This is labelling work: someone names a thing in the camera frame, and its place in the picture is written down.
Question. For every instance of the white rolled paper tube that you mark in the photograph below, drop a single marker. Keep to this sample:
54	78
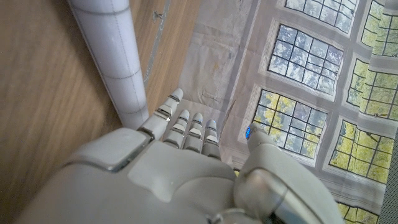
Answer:
112	49

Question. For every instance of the printed window backdrop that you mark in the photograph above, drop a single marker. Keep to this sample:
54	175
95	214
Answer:
295	77

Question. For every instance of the grey tape outline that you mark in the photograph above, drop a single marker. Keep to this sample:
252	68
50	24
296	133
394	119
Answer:
156	40

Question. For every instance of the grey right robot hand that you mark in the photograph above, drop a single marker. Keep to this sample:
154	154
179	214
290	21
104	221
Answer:
174	183

